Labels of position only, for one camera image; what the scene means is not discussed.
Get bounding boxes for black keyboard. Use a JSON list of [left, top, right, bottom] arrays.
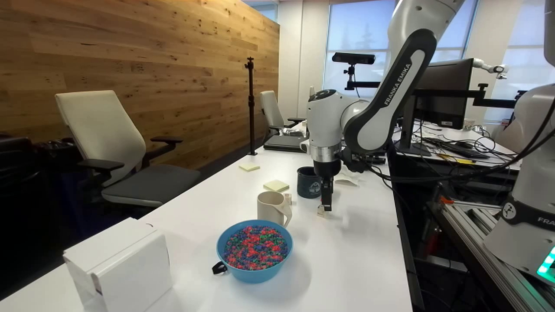
[[423, 135, 492, 160]]

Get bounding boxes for black laptop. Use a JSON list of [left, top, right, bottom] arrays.
[[262, 134, 310, 154]]

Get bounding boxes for dark teal mug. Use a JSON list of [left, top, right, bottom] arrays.
[[295, 165, 324, 201]]

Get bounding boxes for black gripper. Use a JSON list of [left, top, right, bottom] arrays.
[[310, 160, 343, 213]]

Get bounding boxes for white office chair grey seat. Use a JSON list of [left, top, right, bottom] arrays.
[[54, 88, 204, 210]]

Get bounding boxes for black camera clamp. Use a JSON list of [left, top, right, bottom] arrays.
[[341, 147, 387, 173]]

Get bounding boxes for white ceramic mug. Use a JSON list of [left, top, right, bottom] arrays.
[[255, 191, 295, 229]]

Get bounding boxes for white high-back office chair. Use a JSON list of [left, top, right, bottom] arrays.
[[258, 88, 309, 137]]

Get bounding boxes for black tripod pole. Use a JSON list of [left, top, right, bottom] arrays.
[[243, 56, 260, 156]]

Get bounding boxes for black camera on stand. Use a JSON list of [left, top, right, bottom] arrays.
[[331, 50, 383, 92]]

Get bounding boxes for grey aluminium frame rail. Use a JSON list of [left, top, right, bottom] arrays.
[[435, 196, 555, 312]]

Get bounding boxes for white cardboard box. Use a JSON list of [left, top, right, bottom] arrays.
[[61, 217, 175, 312]]

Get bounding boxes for black computer monitor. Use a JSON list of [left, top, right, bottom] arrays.
[[413, 57, 475, 130]]

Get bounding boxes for blue plastic bowl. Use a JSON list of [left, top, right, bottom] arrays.
[[215, 218, 295, 286]]

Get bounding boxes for colourful beads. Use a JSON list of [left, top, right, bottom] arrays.
[[224, 225, 288, 272]]

